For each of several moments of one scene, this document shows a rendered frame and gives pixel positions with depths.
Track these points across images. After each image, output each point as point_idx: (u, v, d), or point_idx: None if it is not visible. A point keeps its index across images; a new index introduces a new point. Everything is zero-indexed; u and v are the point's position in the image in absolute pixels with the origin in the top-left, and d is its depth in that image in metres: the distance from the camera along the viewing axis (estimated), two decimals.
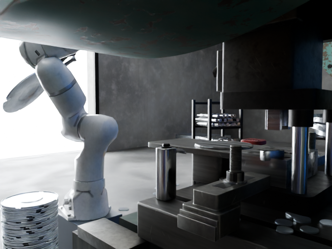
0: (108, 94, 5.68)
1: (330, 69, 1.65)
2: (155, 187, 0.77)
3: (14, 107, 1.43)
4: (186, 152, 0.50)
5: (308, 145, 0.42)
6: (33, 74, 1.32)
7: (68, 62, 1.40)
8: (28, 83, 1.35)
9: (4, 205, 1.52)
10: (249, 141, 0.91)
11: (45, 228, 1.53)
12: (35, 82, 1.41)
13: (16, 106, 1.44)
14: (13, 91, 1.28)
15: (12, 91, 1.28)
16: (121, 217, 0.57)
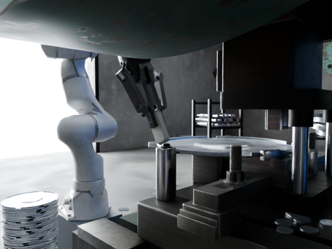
0: (108, 94, 5.68)
1: (330, 69, 1.65)
2: (155, 187, 0.77)
3: (261, 142, 0.67)
4: (182, 152, 0.49)
5: (308, 145, 0.42)
6: None
7: (163, 84, 0.67)
8: (186, 143, 0.67)
9: (4, 205, 1.52)
10: None
11: (45, 228, 1.53)
12: (197, 144, 0.61)
13: (263, 143, 0.66)
14: (189, 139, 0.75)
15: (189, 139, 0.75)
16: (121, 217, 0.57)
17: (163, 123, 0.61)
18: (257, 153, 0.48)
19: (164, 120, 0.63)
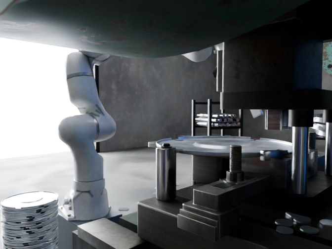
0: (108, 94, 5.68)
1: (330, 69, 1.65)
2: (155, 187, 0.77)
3: (175, 143, 0.66)
4: (185, 152, 0.49)
5: (308, 145, 0.42)
6: None
7: None
8: (244, 151, 0.54)
9: (4, 205, 1.52)
10: None
11: (45, 228, 1.53)
12: (251, 145, 0.59)
13: (178, 142, 0.67)
14: (210, 156, 0.49)
15: (209, 155, 0.49)
16: (121, 217, 0.57)
17: None
18: (246, 137, 0.74)
19: None
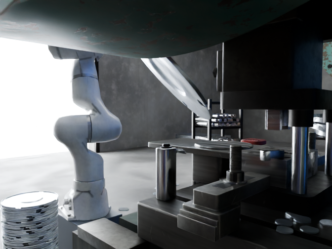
0: (108, 94, 5.68)
1: (330, 69, 1.65)
2: (155, 187, 0.77)
3: None
4: (186, 152, 0.50)
5: (308, 145, 0.42)
6: (196, 113, 0.77)
7: None
8: (188, 102, 0.72)
9: (4, 205, 1.52)
10: (249, 141, 0.91)
11: (45, 228, 1.53)
12: (174, 85, 0.74)
13: None
14: (209, 117, 0.65)
15: (209, 117, 0.65)
16: (121, 217, 0.57)
17: None
18: None
19: None
